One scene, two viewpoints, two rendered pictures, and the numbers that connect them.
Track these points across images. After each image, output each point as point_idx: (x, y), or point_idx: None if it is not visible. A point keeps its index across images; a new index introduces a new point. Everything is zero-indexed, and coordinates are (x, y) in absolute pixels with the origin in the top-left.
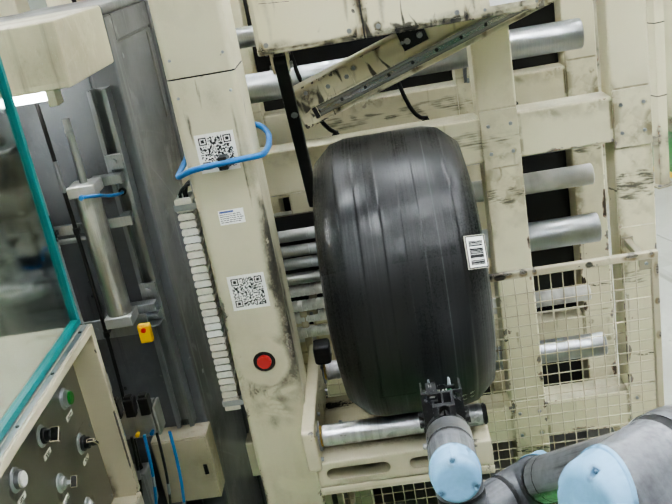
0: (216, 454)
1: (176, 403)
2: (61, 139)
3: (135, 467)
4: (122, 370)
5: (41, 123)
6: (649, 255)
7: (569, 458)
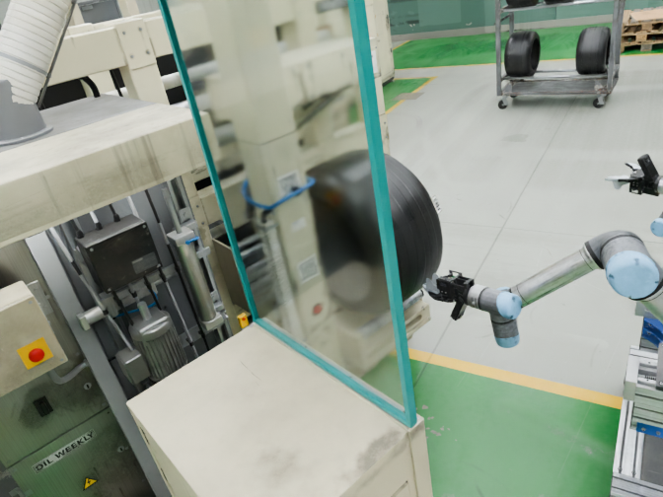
0: None
1: None
2: (136, 208)
3: None
4: (191, 361)
5: (148, 196)
6: None
7: (548, 277)
